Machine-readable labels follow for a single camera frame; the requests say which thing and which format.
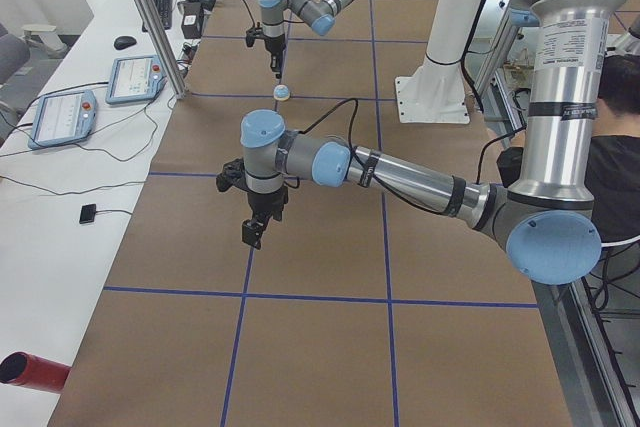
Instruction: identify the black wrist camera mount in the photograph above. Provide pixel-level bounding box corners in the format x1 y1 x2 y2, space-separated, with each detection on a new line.
245 22 264 48

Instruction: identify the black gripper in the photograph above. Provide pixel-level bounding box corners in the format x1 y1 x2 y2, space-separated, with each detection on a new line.
241 185 288 250
264 34 285 79

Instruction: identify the right teach pendant tablet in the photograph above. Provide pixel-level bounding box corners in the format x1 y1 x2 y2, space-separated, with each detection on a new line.
105 55 166 105

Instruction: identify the red cylinder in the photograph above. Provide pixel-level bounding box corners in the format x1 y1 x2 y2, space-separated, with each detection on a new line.
1 352 71 394

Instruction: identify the small black puck device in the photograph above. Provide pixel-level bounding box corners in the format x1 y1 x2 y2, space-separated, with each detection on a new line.
79 203 97 225

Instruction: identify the black computer mouse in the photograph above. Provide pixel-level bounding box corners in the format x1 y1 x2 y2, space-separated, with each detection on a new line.
113 35 137 51

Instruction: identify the grey office chair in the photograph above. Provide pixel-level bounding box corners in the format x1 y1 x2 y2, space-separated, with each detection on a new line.
1 25 62 143

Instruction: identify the left teach pendant tablet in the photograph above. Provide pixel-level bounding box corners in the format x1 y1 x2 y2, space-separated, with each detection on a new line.
28 90 97 150

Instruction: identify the black keyboard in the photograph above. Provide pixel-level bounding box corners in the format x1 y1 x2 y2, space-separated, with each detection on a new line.
153 0 173 30

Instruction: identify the aluminium camera post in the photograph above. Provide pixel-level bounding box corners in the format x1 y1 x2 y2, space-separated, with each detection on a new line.
134 0 187 100

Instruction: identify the light blue call bell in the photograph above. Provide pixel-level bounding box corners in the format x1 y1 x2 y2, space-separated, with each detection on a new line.
273 84 291 102

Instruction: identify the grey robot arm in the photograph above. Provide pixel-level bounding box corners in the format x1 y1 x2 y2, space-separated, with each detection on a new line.
246 0 354 78
239 0 626 285

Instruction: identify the seated person black shirt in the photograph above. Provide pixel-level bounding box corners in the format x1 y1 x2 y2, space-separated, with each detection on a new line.
585 54 639 243

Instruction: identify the teach pendant tablet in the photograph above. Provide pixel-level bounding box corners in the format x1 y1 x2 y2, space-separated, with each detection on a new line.
28 90 97 150
105 55 166 105

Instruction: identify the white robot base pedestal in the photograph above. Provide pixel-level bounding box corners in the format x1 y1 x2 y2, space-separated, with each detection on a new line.
395 0 482 125

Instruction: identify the black box on desk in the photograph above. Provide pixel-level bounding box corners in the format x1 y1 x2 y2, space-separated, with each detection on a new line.
181 2 204 39

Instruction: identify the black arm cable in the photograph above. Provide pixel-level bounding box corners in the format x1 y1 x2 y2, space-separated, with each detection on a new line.
284 97 526 213

